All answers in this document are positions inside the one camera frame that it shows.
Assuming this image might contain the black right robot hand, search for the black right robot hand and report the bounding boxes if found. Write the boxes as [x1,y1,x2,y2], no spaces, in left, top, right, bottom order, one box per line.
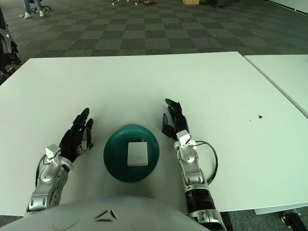
[161,98,195,147]

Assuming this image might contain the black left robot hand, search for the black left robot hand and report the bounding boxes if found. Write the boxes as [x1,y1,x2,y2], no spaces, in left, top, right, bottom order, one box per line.
[45,107,94,164]

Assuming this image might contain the white charger block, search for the white charger block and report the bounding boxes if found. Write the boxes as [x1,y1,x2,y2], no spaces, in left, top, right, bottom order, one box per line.
[127,138,149,167]

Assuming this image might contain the dark green round plate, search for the dark green round plate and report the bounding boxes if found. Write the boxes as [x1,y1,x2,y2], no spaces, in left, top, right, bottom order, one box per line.
[103,124,161,184]

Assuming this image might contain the grey robot torso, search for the grey robot torso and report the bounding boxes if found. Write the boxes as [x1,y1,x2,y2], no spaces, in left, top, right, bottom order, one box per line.
[0,194,200,231]

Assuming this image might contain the white table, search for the white table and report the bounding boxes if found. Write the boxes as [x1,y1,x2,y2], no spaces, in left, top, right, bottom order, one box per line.
[244,54,308,114]

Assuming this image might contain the black background equipment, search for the black background equipment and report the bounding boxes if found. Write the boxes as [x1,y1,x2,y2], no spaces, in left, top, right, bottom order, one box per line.
[208,0,233,9]

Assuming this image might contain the black swivel chair base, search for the black swivel chair base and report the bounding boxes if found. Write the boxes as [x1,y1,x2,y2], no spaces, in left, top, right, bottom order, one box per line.
[31,0,51,13]

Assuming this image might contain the person legs in jeans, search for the person legs in jeans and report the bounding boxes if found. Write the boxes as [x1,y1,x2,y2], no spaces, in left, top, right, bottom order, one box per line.
[23,0,45,19]

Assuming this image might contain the black metal table base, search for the black metal table base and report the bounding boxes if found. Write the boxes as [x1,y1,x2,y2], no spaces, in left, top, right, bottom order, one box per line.
[281,211,308,231]

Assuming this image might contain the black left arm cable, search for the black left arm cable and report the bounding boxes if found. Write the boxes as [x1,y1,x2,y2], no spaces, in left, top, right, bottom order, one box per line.
[35,154,49,189]

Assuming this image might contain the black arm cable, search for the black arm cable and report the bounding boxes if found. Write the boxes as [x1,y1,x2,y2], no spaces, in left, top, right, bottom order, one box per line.
[35,154,49,189]
[189,141,218,185]

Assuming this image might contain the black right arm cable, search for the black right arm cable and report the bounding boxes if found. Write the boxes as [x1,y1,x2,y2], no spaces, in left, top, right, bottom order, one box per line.
[189,141,218,185]

